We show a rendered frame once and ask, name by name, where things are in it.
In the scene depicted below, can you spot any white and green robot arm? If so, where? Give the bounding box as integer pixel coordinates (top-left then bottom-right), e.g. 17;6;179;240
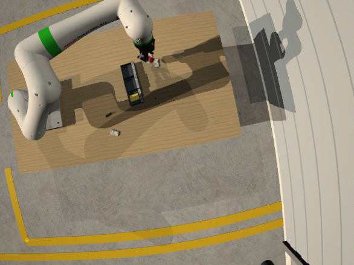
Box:
8;0;154;140

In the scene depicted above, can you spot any dark grey rack of labelled bins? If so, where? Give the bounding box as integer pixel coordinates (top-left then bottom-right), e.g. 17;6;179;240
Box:
120;62;145;106

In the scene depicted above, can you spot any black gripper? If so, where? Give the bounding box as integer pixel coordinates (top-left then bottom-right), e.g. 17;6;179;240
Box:
137;39;155;63

